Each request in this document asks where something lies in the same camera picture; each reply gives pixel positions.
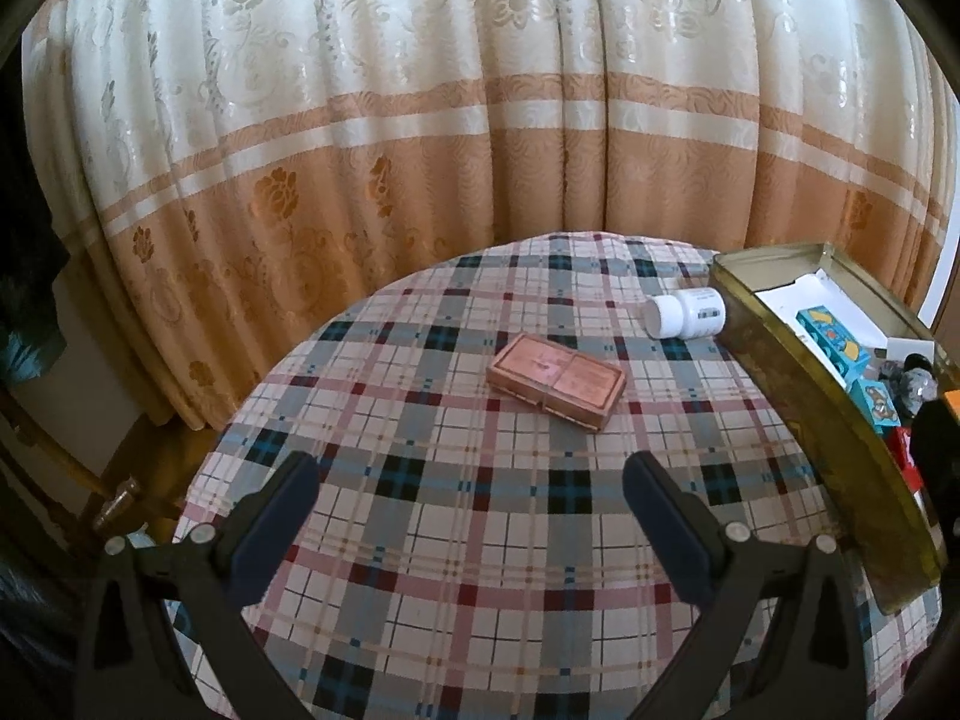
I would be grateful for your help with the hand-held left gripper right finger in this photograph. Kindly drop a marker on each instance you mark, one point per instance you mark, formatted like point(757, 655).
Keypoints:
point(667, 525)

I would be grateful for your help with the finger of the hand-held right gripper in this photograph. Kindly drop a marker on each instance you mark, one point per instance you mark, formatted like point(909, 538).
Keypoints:
point(937, 457)

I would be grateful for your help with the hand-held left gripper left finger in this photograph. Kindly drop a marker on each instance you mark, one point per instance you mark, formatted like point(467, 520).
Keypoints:
point(270, 532)

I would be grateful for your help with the red ice cream toy block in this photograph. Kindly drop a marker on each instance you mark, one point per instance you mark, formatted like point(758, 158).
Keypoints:
point(900, 454)

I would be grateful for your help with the orange toy block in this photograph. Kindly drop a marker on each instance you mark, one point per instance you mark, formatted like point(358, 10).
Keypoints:
point(952, 401)

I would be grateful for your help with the grey and black toy figure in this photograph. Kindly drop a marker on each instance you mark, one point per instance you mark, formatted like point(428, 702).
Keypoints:
point(911, 379)

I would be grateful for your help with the blue bear picture toy block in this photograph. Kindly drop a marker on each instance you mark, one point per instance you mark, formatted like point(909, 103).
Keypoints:
point(876, 401)

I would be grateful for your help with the gold metal tin box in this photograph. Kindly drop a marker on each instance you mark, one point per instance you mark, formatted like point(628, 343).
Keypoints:
point(795, 405)

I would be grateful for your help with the large blue star toy block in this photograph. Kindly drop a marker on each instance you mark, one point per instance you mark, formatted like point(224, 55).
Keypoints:
point(832, 345)

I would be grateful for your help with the pink box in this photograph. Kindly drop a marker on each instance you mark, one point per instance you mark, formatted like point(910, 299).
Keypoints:
point(555, 379)

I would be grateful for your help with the plaid tablecloth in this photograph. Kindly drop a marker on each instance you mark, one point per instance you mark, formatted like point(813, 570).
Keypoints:
point(450, 502)

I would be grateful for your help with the white paper sheet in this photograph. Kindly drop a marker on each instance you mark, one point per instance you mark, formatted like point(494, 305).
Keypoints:
point(817, 296)

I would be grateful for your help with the white pill bottle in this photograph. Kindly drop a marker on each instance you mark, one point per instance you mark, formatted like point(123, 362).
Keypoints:
point(686, 313)

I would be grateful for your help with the dark teal cloth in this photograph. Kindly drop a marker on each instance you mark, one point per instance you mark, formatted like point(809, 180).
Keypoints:
point(26, 330)

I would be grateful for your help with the cream and orange floral curtain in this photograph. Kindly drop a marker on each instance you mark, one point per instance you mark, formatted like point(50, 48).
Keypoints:
point(450, 127)

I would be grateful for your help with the golden wooden chair frame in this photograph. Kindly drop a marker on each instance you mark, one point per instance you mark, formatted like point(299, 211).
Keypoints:
point(75, 480)

